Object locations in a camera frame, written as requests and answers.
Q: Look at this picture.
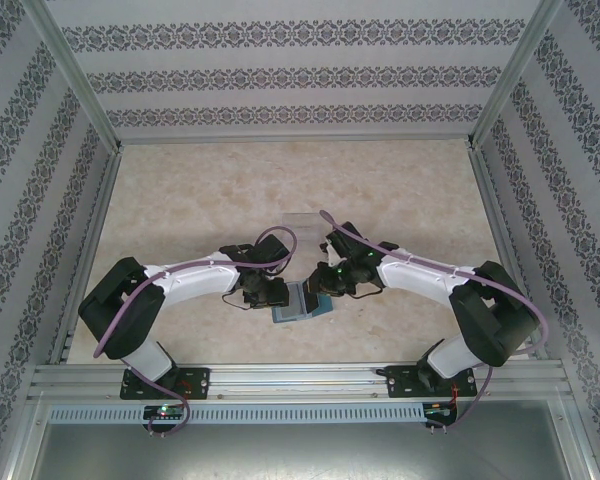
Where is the blue card holder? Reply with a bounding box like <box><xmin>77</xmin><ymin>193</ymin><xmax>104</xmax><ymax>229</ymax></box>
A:
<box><xmin>271</xmin><ymin>281</ymin><xmax>335</xmax><ymax>326</ymax></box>

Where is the clear acrylic card stand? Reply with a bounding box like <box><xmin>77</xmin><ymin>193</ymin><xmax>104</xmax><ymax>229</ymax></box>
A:
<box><xmin>282</xmin><ymin>212</ymin><xmax>326</xmax><ymax>246</ymax></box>

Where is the grey metal sheet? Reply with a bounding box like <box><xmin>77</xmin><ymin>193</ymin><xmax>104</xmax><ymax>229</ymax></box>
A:
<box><xmin>24</xmin><ymin>422</ymin><xmax>596</xmax><ymax>480</ymax></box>

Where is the left green circuit board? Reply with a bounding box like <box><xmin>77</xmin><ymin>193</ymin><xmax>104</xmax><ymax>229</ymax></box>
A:
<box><xmin>143</xmin><ymin>404</ymin><xmax>187</xmax><ymax>420</ymax></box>

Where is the green circuit board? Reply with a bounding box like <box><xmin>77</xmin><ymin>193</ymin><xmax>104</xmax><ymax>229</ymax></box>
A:
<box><xmin>423</xmin><ymin>401</ymin><xmax>459</xmax><ymax>419</ymax></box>
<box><xmin>143</xmin><ymin>404</ymin><xmax>187</xmax><ymax>420</ymax></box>

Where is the right green circuit board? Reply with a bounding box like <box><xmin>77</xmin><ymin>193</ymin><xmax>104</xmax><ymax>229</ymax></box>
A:
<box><xmin>423</xmin><ymin>401</ymin><xmax>459</xmax><ymax>419</ymax></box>

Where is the thin black right gripper cable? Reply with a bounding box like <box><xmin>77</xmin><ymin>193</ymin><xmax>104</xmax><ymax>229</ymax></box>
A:
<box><xmin>349</xmin><ymin>284</ymin><xmax>385</xmax><ymax>300</ymax></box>

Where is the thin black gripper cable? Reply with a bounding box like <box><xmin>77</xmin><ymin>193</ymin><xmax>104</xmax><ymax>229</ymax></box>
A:
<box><xmin>349</xmin><ymin>284</ymin><xmax>385</xmax><ymax>300</ymax></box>
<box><xmin>221</xmin><ymin>291</ymin><xmax>261</xmax><ymax>311</ymax></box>

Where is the thin black left gripper cable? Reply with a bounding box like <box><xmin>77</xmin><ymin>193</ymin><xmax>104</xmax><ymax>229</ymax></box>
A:
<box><xmin>221</xmin><ymin>291</ymin><xmax>261</xmax><ymax>311</ymax></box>

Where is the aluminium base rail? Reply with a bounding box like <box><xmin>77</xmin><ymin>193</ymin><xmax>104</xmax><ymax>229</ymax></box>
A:
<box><xmin>29</xmin><ymin>363</ymin><xmax>566</xmax><ymax>401</ymax></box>

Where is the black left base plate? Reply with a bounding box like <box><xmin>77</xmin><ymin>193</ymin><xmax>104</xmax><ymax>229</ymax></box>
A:
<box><xmin>119</xmin><ymin>367</ymin><xmax>211</xmax><ymax>401</ymax></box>

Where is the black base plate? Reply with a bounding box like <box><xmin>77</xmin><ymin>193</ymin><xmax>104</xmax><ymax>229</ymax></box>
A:
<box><xmin>385</xmin><ymin>364</ymin><xmax>476</xmax><ymax>400</ymax></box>
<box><xmin>119</xmin><ymin>367</ymin><xmax>211</xmax><ymax>401</ymax></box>

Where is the slotted grey cable duct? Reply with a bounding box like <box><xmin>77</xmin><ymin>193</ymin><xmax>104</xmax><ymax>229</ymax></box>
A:
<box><xmin>47</xmin><ymin>403</ymin><xmax>426</xmax><ymax>424</ymax></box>

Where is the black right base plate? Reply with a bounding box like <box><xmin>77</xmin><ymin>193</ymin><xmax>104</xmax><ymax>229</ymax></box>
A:
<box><xmin>385</xmin><ymin>364</ymin><xmax>476</xmax><ymax>400</ymax></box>

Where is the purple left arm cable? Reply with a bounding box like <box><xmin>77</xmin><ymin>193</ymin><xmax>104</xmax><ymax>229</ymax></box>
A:
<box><xmin>93</xmin><ymin>225</ymin><xmax>301</xmax><ymax>437</ymax></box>

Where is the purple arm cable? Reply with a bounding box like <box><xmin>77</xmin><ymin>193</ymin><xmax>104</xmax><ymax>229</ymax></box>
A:
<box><xmin>319</xmin><ymin>209</ymin><xmax>551</xmax><ymax>434</ymax></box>
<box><xmin>93</xmin><ymin>225</ymin><xmax>301</xmax><ymax>437</ymax></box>

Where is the aluminium side rail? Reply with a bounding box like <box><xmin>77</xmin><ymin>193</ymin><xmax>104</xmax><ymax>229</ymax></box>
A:
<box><xmin>467</xmin><ymin>144</ymin><xmax>551</xmax><ymax>361</ymax></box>
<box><xmin>47</xmin><ymin>147</ymin><xmax>124</xmax><ymax>365</ymax></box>

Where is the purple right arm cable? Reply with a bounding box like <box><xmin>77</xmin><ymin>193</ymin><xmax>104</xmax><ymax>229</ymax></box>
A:
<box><xmin>319</xmin><ymin>209</ymin><xmax>551</xmax><ymax>434</ymax></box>

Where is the aluminium frame post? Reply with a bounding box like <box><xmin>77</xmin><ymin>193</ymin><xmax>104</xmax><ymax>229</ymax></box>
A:
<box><xmin>465</xmin><ymin>0</ymin><xmax>566</xmax><ymax>151</ymax></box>
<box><xmin>27</xmin><ymin>0</ymin><xmax>124</xmax><ymax>154</ymax></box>

